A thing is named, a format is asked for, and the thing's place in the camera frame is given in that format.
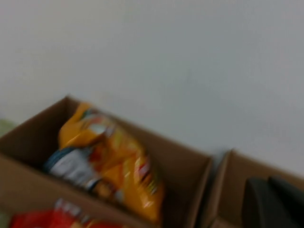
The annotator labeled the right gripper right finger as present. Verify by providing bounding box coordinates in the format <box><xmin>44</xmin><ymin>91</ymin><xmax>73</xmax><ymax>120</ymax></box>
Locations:
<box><xmin>268</xmin><ymin>175</ymin><xmax>304</xmax><ymax>228</ymax></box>

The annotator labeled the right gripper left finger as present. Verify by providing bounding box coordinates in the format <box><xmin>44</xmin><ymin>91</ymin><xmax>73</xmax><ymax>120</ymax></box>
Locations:
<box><xmin>242</xmin><ymin>177</ymin><xmax>276</xmax><ymax>228</ymax></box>

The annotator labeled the large yellow fries snack bag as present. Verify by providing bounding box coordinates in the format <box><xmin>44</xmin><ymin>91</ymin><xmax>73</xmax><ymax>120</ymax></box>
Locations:
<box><xmin>58</xmin><ymin>102</ymin><xmax>166</xmax><ymax>225</ymax></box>

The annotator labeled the taped brown cardboard box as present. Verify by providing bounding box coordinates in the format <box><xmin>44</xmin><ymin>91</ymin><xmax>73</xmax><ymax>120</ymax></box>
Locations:
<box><xmin>198</xmin><ymin>148</ymin><xmax>304</xmax><ymax>228</ymax></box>

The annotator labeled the printed brown cardboard box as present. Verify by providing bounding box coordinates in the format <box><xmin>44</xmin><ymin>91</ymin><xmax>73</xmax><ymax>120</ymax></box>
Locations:
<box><xmin>0</xmin><ymin>95</ymin><xmax>213</xmax><ymax>228</ymax></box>

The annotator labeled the red shrimp cracker bag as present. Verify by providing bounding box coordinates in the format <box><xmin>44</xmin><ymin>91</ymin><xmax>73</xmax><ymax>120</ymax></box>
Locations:
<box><xmin>9</xmin><ymin>198</ymin><xmax>133</xmax><ymax>228</ymax></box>

